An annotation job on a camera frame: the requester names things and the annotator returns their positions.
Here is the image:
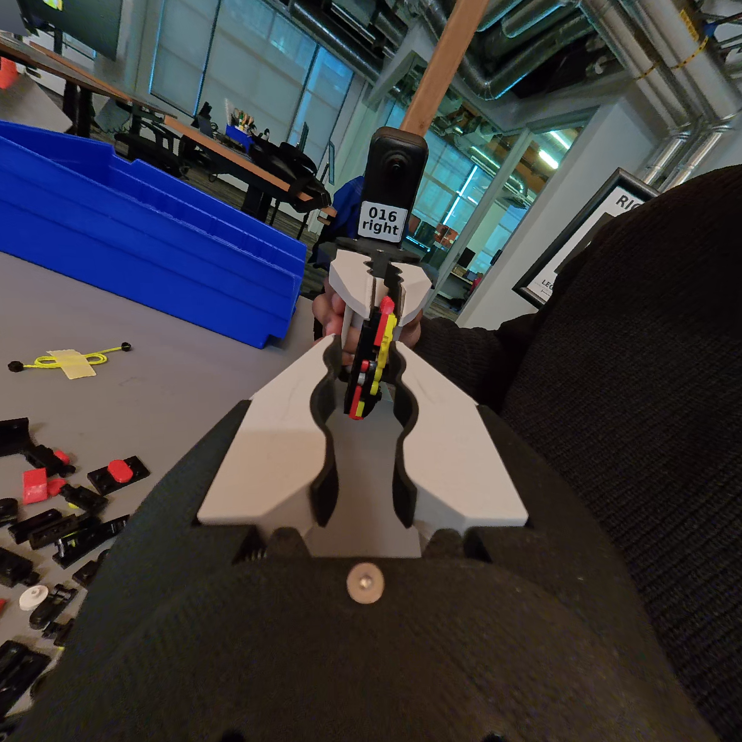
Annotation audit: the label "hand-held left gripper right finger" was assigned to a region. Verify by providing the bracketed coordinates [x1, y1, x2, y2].
[394, 342, 529, 531]

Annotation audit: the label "long wooden desk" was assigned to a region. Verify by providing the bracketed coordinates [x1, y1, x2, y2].
[0, 41, 177, 137]

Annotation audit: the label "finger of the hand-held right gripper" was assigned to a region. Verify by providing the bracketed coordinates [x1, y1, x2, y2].
[328, 249, 383, 320]
[395, 265, 434, 327]

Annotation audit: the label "red yellow black lego model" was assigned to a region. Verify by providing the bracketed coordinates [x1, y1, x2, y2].
[343, 296, 398, 419]

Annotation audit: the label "black framed sign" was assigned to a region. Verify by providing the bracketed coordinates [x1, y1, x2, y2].
[513, 168, 659, 308]

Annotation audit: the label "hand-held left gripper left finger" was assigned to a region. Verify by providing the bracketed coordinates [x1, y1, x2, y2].
[197, 339, 340, 528]

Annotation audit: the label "wooden desk black legs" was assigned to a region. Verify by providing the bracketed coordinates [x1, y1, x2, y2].
[165, 113, 328, 228]

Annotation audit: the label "person's right hand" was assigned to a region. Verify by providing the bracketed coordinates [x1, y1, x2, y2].
[312, 291, 356, 367]

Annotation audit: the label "blue plastic bin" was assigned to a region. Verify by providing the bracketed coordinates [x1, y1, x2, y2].
[0, 120, 307, 349]

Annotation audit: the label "pile of lego pieces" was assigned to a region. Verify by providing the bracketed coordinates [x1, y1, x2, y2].
[0, 417, 150, 685]

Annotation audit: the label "person's right forearm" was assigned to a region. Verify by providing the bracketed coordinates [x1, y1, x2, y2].
[413, 312, 543, 409]

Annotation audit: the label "black desk equipment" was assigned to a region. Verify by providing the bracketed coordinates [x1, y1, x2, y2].
[249, 139, 327, 204]

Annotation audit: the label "yellowish tape strip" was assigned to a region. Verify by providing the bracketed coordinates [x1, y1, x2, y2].
[48, 349, 96, 379]

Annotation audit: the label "dark monitor screen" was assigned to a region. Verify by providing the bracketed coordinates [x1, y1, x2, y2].
[17, 0, 124, 61]

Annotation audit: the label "blue chair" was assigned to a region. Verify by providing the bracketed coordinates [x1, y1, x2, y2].
[312, 177, 367, 269]

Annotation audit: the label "yellow cord with black ends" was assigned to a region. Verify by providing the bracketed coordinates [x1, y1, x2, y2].
[8, 343, 132, 372]

